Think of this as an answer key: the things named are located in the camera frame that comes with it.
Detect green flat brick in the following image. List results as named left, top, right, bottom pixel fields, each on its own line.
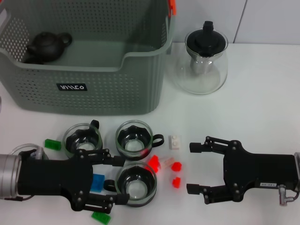
left=44, top=138, right=62, bottom=150
left=91, top=211, right=112, bottom=225

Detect dark clay teapot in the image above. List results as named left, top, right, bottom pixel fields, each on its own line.
left=25, top=32, right=73, bottom=64

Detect blue square brick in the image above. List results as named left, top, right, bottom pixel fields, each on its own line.
left=92, top=173, right=105, bottom=194

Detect clear glass teapot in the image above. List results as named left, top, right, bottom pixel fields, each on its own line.
left=175, top=27, right=229, bottom=96

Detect steel teapot infuser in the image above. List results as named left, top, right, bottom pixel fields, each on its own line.
left=189, top=55, right=213, bottom=76

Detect right gripper cable with connector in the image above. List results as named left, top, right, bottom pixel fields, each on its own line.
left=278, top=184, right=300, bottom=207

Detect thin left gripper cable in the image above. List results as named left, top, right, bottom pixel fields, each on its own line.
left=3, top=195, right=34, bottom=202

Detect large red sloped brick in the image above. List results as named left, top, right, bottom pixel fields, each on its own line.
left=147, top=154, right=161, bottom=173

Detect orange bin handle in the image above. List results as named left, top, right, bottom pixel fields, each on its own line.
left=168, top=0, right=177, bottom=17

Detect translucent white brick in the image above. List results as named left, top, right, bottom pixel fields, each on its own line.
left=161, top=158, right=175, bottom=168

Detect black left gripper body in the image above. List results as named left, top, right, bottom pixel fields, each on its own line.
left=65, top=153, right=94, bottom=211

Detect grey-green perforated storage bin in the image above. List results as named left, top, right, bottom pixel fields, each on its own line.
left=0, top=0, right=176, bottom=116

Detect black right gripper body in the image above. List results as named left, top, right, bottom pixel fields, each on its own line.
left=222, top=140, right=249, bottom=203

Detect white two-stud brick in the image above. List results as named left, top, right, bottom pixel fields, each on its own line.
left=168, top=135, right=183, bottom=150

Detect black glass teapot lid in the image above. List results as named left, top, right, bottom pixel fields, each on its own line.
left=186, top=21, right=227, bottom=58

